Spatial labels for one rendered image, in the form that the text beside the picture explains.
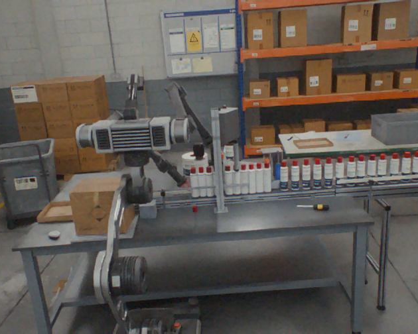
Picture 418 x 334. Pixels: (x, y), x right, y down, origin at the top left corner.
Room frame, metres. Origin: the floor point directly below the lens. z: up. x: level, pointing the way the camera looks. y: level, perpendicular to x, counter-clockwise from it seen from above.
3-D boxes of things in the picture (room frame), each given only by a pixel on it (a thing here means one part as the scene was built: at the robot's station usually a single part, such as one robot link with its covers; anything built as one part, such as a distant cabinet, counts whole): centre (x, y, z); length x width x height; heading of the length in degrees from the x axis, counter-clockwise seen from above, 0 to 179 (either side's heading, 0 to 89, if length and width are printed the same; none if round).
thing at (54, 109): (6.25, 2.07, 0.70); 1.20 x 0.82 x 1.39; 92
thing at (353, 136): (4.30, -1.41, 0.81); 0.32 x 0.24 x 0.01; 162
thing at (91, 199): (2.43, 0.68, 0.99); 0.30 x 0.24 x 0.27; 85
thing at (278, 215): (2.93, 0.14, 0.82); 2.10 x 1.31 x 0.02; 91
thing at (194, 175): (2.74, 0.13, 0.98); 0.05 x 0.05 x 0.20
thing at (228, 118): (2.65, -0.09, 1.38); 0.17 x 0.10 x 0.19; 146
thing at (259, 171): (2.74, -0.31, 0.98); 0.05 x 0.05 x 0.20
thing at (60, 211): (2.72, 1.01, 0.85); 0.30 x 0.26 x 0.04; 91
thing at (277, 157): (2.83, -0.41, 1.01); 0.14 x 0.13 x 0.26; 91
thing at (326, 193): (2.74, 0.02, 0.85); 1.65 x 0.11 x 0.05; 91
